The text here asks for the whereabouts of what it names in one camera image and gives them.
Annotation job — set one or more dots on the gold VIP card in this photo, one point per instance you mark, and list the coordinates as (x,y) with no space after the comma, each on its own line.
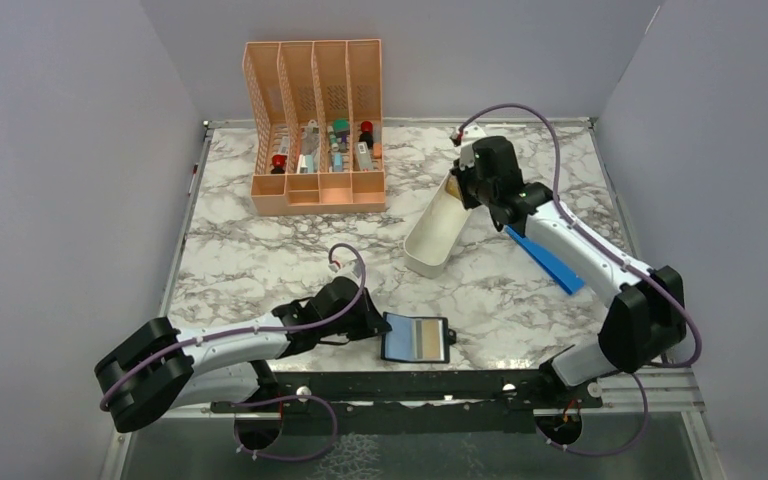
(431,340)

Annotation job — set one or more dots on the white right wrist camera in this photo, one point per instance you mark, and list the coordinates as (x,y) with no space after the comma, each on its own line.
(470,135)

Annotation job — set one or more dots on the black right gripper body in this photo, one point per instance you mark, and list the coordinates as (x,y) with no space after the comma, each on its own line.
(475,192)

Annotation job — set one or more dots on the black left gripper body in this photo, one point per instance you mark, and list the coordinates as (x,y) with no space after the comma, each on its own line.
(357,325)

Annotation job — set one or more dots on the red cap bottle right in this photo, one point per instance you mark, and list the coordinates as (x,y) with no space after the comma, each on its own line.
(367,134)

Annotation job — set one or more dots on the white oblong plastic tray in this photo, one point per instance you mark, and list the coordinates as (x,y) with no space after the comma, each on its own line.
(429,245)

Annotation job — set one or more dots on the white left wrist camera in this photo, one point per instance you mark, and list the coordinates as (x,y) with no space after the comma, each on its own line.
(353,270)

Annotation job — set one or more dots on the green cap bottle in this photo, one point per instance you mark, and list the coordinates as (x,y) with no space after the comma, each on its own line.
(339,131)

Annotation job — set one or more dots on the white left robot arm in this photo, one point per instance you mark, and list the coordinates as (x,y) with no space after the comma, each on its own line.
(160,367)

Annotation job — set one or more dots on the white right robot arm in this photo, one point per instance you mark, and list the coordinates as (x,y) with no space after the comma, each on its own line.
(643,320)

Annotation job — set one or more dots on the black metal base rail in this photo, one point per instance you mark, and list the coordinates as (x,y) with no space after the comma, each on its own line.
(408,402)

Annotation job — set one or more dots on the orange plastic file organizer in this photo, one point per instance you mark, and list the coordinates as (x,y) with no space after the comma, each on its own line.
(297,89)

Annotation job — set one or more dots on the red cap bottle left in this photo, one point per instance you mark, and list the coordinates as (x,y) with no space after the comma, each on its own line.
(279,163)

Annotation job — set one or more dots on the red cap bottle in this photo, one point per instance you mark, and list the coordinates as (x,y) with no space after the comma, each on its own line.
(367,134)
(279,163)

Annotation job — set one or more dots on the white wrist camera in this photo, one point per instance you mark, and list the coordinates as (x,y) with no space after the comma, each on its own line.
(353,270)
(470,135)

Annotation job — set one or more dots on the black leather card holder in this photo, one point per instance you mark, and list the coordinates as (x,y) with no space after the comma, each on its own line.
(400,343)

